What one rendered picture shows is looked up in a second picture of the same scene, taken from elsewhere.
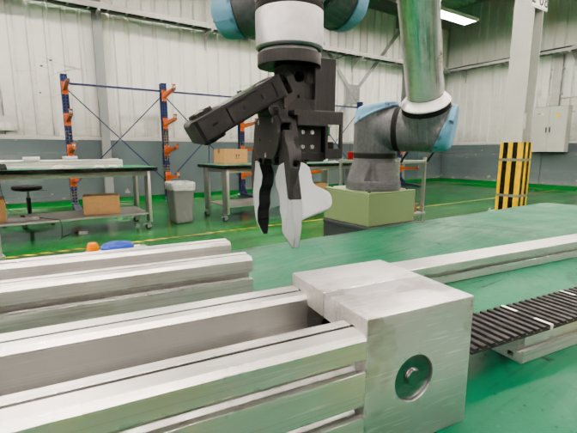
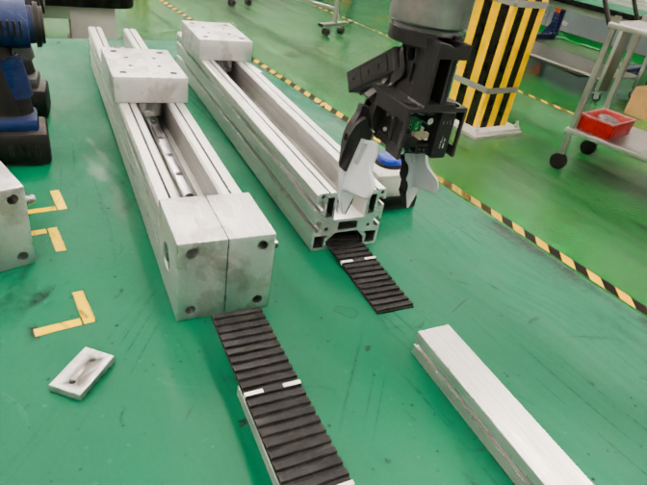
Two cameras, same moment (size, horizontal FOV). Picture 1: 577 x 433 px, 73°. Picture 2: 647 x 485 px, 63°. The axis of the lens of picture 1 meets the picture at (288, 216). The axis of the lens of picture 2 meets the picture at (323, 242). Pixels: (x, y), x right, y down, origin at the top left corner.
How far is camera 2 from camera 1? 0.68 m
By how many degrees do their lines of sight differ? 81
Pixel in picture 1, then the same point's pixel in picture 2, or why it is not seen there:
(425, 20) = not seen: outside the picture
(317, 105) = (412, 91)
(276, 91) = (388, 63)
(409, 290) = (195, 223)
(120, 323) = (203, 153)
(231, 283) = (308, 202)
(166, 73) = not seen: outside the picture
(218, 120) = (355, 76)
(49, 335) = (196, 141)
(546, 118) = not seen: outside the picture
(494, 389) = (204, 354)
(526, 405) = (180, 362)
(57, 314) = (268, 155)
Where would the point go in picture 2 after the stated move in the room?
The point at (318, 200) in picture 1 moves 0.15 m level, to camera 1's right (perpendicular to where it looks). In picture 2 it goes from (362, 185) to (371, 266)
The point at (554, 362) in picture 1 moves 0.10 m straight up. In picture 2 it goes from (234, 423) to (242, 336)
